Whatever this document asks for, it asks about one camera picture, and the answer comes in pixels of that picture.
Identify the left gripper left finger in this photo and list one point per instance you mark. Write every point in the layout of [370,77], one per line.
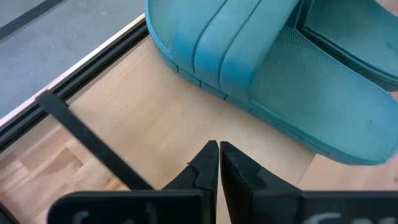
[205,174]

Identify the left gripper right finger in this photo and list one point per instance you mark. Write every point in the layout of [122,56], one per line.
[248,193]

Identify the green rubber slide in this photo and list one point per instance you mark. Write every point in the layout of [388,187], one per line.
[248,62]
[357,37]

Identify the wooden shelf with black frame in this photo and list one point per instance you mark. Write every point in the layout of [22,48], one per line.
[174,118]

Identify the black aluminium table frame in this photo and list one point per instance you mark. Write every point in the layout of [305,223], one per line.
[77,78]

